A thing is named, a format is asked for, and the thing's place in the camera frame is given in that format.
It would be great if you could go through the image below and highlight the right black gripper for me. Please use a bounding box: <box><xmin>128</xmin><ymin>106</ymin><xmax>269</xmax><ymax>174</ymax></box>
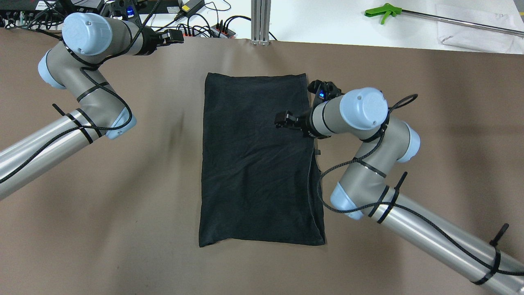
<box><xmin>274</xmin><ymin>109</ymin><xmax>324</xmax><ymax>139</ymax></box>

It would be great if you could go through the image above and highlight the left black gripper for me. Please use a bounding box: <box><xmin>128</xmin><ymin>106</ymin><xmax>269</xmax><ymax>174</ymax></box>
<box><xmin>141</xmin><ymin>28</ymin><xmax>185</xmax><ymax>55</ymax></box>

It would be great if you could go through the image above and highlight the black printed t-shirt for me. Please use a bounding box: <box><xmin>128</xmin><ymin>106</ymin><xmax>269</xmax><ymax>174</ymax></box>
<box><xmin>199</xmin><ymin>73</ymin><xmax>326</xmax><ymax>247</ymax></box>

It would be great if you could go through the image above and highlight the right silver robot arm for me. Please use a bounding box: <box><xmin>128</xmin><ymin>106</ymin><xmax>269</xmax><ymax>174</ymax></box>
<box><xmin>274</xmin><ymin>85</ymin><xmax>524</xmax><ymax>295</ymax></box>

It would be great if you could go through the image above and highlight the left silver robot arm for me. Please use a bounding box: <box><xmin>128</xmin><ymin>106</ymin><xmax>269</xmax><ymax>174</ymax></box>
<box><xmin>1</xmin><ymin>13</ymin><xmax>183</xmax><ymax>200</ymax></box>

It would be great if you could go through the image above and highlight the black power adapter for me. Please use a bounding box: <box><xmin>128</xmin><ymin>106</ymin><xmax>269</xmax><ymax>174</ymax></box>
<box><xmin>180</xmin><ymin>0</ymin><xmax>205</xmax><ymax>16</ymax></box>

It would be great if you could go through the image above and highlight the red black usb hub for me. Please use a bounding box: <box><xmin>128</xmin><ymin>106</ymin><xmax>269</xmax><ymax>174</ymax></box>
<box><xmin>175</xmin><ymin>24</ymin><xmax>237</xmax><ymax>39</ymax></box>

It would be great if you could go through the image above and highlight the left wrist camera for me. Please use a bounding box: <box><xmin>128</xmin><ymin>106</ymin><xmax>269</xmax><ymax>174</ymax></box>
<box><xmin>106</xmin><ymin>0</ymin><xmax>143</xmax><ymax>20</ymax></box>

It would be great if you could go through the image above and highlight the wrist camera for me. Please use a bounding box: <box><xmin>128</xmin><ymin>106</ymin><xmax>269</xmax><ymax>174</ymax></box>
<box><xmin>106</xmin><ymin>0</ymin><xmax>143</xmax><ymax>20</ymax></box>
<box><xmin>307</xmin><ymin>79</ymin><xmax>343</xmax><ymax>106</ymax></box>

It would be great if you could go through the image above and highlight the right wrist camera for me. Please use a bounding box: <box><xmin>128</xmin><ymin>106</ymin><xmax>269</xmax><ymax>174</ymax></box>
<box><xmin>307</xmin><ymin>79</ymin><xmax>343</xmax><ymax>106</ymax></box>

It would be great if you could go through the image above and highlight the aluminium frame post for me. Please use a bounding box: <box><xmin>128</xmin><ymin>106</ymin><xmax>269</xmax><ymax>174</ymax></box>
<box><xmin>251</xmin><ymin>0</ymin><xmax>271</xmax><ymax>45</ymax></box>

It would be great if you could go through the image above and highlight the green handled grabber tool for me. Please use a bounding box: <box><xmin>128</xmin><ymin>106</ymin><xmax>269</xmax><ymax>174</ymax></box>
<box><xmin>364</xmin><ymin>2</ymin><xmax>524</xmax><ymax>38</ymax></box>

